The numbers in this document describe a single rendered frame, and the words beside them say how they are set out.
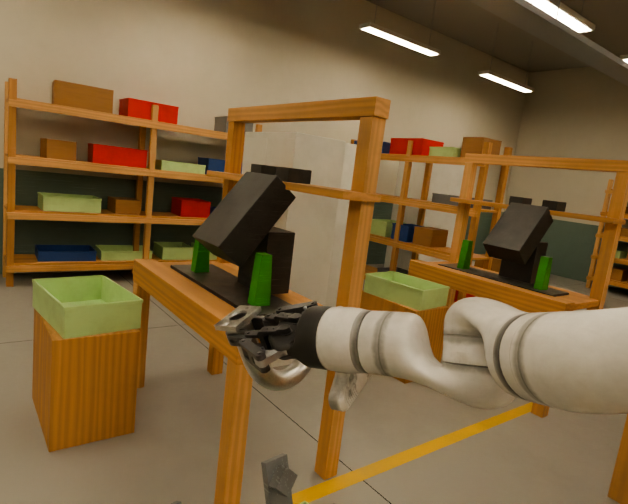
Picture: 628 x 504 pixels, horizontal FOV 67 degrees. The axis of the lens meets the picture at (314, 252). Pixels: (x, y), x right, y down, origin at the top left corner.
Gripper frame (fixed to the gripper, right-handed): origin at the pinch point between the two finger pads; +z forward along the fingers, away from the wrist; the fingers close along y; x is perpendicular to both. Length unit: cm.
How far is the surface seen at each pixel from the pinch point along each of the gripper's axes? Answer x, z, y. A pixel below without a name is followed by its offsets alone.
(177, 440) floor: 138, 181, -79
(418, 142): 76, 200, -559
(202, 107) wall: -42, 465, -463
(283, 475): 25.4, 2.0, 1.2
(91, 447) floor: 120, 206, -46
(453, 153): 92, 149, -534
